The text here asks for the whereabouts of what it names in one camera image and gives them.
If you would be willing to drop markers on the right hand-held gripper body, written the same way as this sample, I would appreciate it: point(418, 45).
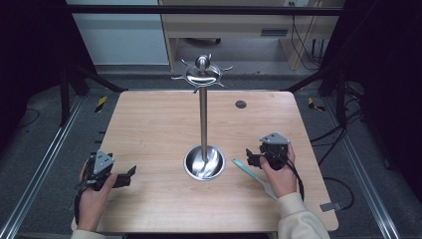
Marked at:
point(276, 150)

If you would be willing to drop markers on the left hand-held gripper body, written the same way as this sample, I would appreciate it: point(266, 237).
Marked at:
point(99, 165)

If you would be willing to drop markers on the teal and white spatula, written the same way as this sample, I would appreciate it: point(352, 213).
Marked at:
point(248, 171)

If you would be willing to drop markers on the person's right hand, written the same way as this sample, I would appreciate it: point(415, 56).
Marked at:
point(281, 179)

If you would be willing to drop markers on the person's left hand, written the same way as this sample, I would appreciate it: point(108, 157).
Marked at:
point(94, 202)

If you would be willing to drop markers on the grey round table grommet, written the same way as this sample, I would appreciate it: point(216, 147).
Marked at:
point(241, 104)

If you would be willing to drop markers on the stainless steel utensil stand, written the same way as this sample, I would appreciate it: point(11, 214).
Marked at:
point(203, 132)

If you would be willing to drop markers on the yellow black striped tape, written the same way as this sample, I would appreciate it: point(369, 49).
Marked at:
point(101, 103)
point(314, 104)

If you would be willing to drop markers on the grey flat tag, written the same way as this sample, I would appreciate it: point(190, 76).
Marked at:
point(330, 206)

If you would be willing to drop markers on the white cabinet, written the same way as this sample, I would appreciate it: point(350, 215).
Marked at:
point(122, 36)

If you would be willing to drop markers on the aluminium floor rail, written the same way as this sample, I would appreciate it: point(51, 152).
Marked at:
point(40, 166)
point(361, 166)

